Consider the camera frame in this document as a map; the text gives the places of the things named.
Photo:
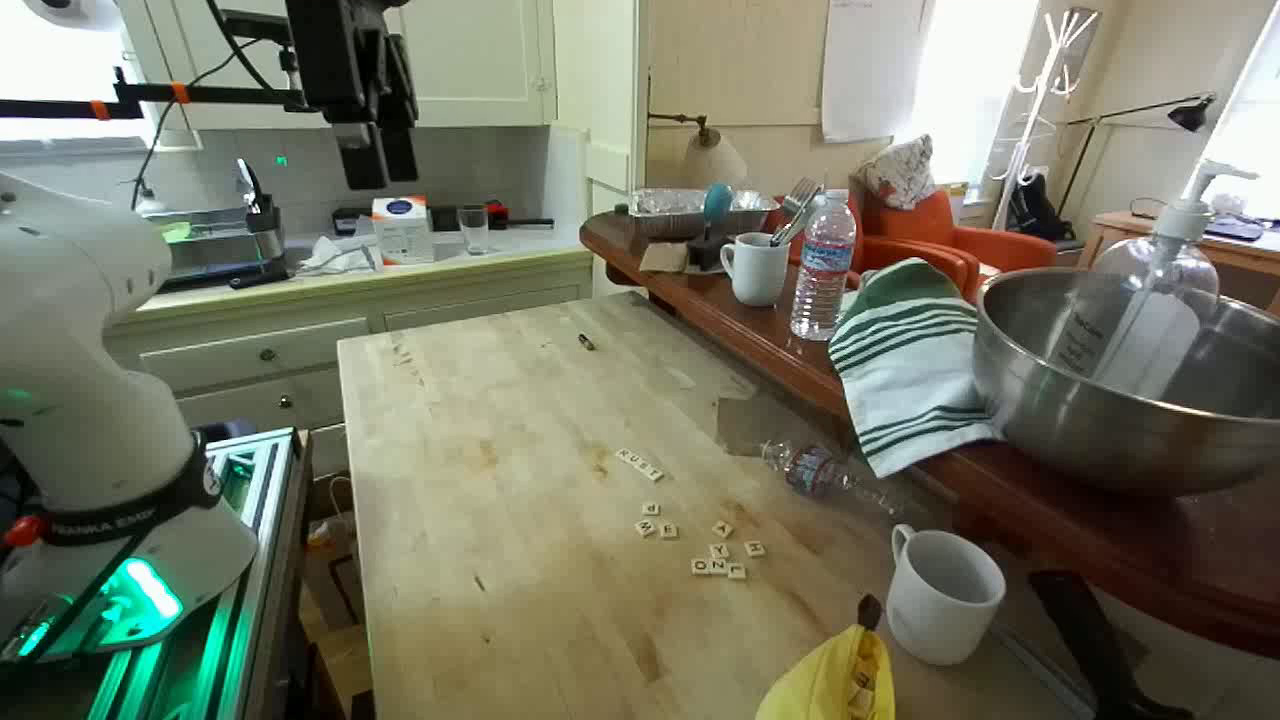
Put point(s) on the white paper towel roll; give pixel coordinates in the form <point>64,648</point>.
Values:
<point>402,221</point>

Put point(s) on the clear plastic water bottle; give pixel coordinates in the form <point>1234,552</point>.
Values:
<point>826,263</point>

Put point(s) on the green striped dish towel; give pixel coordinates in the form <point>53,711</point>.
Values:
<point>907,367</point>

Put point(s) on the clear pump soap bottle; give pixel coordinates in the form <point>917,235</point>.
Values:
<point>1141,307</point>

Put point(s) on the white wall whiteboard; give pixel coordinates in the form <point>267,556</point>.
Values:
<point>870,67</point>

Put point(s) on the white mug with spoon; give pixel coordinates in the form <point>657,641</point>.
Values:
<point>756,269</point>

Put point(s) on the orange chair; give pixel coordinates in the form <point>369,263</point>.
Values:
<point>962,252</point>

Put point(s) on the black desk lamp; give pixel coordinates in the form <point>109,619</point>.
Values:
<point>1191,113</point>

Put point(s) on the black camera rig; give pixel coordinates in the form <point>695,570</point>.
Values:
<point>334,59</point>

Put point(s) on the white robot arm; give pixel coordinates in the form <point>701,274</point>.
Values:
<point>138,529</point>

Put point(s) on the yellow cloth bag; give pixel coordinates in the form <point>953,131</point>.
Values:
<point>846,676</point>

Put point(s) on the large steel mixing bowl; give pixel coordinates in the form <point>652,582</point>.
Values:
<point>1219,423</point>

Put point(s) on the wall lamp with shade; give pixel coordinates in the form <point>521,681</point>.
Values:
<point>711,157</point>

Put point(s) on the dark wooden side counter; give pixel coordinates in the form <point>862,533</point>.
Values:
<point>1198,561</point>

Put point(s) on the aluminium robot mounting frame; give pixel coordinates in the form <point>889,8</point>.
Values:
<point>140,648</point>

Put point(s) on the white ceramic mug foreground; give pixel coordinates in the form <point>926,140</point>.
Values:
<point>941,598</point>

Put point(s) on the white kitchen cabinet counter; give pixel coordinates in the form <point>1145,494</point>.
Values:
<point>270,353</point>

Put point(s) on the white coat rack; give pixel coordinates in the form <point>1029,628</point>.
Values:
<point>1059,77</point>

